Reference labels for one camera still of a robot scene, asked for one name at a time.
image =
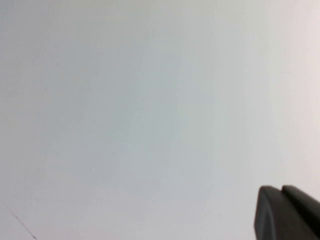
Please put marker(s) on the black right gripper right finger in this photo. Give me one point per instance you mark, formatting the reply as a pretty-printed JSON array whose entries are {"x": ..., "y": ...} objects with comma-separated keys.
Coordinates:
[{"x": 302, "y": 200}]

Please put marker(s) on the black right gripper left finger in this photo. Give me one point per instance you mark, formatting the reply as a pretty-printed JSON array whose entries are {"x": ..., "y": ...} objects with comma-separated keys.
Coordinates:
[{"x": 280, "y": 220}]

